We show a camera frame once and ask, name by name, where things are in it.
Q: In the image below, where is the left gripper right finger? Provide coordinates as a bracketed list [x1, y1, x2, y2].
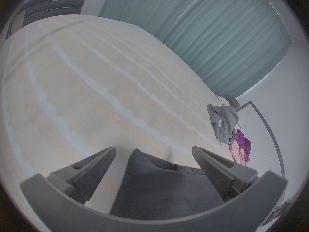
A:
[192, 146, 258, 200]

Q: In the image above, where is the black chest of drawers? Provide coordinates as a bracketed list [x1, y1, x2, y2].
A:
[6, 0, 85, 37]

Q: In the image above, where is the grey garment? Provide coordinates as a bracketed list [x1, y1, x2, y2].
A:
[207, 104, 239, 144]

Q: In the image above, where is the pink garment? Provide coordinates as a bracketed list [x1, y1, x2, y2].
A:
[229, 139, 247, 165]

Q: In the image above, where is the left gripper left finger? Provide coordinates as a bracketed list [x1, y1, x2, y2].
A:
[48, 146, 117, 201]

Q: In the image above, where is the black T-shirt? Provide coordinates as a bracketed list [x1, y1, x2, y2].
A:
[110, 148, 225, 220]

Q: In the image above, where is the grey bedside table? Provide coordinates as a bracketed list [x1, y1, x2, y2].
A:
[226, 94, 239, 108]

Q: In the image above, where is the bed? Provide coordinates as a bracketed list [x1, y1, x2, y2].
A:
[0, 15, 283, 214]

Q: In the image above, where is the purple garment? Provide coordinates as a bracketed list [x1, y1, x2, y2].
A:
[233, 129, 252, 162]

